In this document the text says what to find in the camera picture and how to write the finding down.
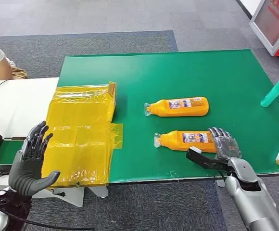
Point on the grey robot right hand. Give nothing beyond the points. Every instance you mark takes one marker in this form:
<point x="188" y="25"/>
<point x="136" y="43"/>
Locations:
<point x="225" y="146"/>

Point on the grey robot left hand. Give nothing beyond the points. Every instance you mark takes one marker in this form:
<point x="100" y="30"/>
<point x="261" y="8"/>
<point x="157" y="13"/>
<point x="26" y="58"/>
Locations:
<point x="26" y="175"/>

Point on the orange detergent bottle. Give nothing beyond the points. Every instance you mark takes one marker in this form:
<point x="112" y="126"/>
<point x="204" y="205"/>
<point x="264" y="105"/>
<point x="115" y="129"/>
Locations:
<point x="176" y="142"/>
<point x="178" y="111"/>

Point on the person's forearm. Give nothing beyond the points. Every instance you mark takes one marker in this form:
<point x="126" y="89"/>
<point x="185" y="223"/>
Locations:
<point x="4" y="70"/>

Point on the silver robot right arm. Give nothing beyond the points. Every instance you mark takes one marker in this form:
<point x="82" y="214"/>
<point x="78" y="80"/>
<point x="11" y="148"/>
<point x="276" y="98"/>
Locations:
<point x="249" y="204"/>

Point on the teal plastic bottle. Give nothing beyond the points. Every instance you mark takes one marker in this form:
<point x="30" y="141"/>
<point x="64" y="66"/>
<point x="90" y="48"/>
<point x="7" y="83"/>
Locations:
<point x="274" y="92"/>

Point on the small green belt conveyor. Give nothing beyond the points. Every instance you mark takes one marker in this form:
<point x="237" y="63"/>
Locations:
<point x="7" y="153"/>

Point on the white table foot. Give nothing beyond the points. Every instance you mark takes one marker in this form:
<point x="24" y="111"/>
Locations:
<point x="220" y="183"/>

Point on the black power plug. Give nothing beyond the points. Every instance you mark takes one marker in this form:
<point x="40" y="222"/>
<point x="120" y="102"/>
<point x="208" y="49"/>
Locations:
<point x="62" y="193"/>

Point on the yellow taped cardboard box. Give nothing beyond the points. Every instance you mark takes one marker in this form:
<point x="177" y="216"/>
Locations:
<point x="77" y="143"/>

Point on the green table mat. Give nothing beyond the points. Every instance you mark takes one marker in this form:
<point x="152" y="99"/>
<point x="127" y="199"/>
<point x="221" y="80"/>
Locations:
<point x="178" y="76"/>

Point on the red white sign board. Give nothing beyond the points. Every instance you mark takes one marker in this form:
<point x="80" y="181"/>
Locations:
<point x="271" y="22"/>

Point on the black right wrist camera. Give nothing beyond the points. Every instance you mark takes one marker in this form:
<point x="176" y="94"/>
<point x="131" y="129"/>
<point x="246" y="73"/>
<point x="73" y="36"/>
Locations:
<point x="206" y="162"/>

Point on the white table bracket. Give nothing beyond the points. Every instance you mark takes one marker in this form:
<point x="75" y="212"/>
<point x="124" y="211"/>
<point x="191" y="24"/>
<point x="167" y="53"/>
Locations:
<point x="75" y="197"/>

